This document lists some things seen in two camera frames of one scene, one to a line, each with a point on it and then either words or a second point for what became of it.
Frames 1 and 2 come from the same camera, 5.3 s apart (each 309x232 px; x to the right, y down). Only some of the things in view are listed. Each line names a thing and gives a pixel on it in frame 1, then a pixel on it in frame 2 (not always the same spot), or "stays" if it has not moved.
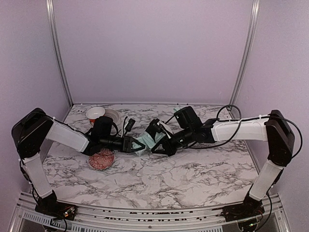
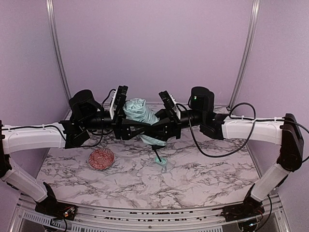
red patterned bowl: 102,160 stays
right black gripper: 169,145 → 175,124
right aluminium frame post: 246,51 stays
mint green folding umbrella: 147,139 → 137,109
